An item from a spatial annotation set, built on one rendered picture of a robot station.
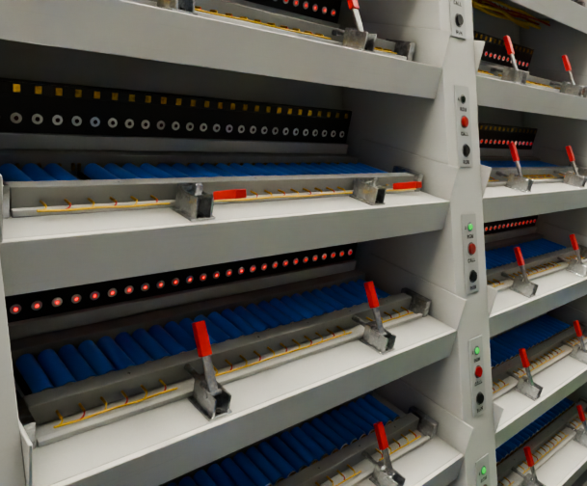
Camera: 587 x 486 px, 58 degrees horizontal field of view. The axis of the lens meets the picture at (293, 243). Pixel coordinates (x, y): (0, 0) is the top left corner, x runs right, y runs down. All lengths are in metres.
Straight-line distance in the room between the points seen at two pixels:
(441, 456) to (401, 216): 0.38
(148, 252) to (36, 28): 0.20
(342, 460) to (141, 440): 0.34
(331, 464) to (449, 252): 0.35
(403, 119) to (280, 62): 0.32
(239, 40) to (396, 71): 0.26
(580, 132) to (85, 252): 1.25
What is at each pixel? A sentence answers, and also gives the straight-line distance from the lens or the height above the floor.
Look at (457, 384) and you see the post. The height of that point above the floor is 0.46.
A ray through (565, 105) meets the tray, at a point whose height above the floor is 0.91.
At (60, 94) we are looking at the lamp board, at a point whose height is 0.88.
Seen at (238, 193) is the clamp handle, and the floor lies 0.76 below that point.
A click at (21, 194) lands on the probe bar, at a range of 0.50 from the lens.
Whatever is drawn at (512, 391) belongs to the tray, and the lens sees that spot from 1.14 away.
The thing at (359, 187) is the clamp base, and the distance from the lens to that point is 0.71.
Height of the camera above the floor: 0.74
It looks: 4 degrees down
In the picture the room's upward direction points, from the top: 4 degrees counter-clockwise
